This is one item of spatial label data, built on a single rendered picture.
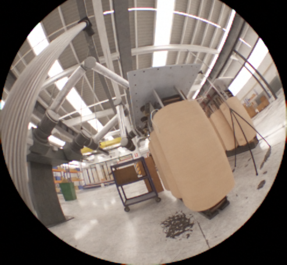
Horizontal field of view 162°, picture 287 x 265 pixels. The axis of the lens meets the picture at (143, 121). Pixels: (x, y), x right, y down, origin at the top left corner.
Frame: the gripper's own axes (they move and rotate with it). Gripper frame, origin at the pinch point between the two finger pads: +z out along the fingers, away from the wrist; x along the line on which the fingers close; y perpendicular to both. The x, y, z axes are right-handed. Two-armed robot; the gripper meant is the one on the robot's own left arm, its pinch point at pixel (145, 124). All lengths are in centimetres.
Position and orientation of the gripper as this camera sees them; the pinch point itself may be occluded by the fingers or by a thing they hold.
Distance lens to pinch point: 142.8
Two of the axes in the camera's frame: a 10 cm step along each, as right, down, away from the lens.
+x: 3.2, 3.2, 8.9
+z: 8.0, -6.0, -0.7
